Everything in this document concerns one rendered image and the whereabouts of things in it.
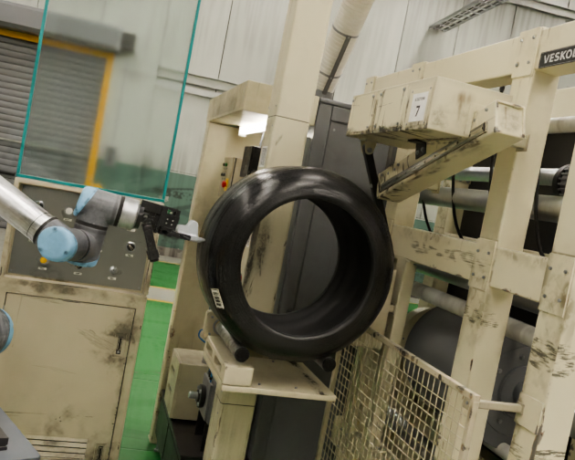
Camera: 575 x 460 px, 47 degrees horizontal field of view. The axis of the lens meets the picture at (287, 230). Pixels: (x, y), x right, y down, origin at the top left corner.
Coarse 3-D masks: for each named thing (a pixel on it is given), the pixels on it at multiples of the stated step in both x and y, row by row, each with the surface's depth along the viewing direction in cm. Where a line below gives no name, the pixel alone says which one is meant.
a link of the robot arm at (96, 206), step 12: (84, 192) 183; (96, 192) 184; (108, 192) 187; (84, 204) 182; (96, 204) 183; (108, 204) 184; (120, 204) 185; (84, 216) 183; (96, 216) 183; (108, 216) 185
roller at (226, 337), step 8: (216, 328) 224; (224, 328) 218; (224, 336) 212; (232, 336) 207; (232, 344) 201; (240, 344) 198; (232, 352) 198; (240, 352) 195; (248, 352) 196; (240, 360) 195
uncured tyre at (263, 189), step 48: (240, 192) 192; (288, 192) 189; (336, 192) 194; (240, 240) 187; (384, 240) 200; (240, 288) 188; (336, 288) 227; (384, 288) 201; (240, 336) 193; (288, 336) 194; (336, 336) 198
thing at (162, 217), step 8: (144, 200) 190; (144, 208) 189; (152, 208) 190; (160, 208) 190; (168, 208) 189; (144, 216) 191; (152, 216) 191; (160, 216) 190; (168, 216) 191; (176, 216) 190; (136, 224) 188; (152, 224) 190; (160, 224) 189; (168, 224) 191; (176, 224) 192; (160, 232) 189
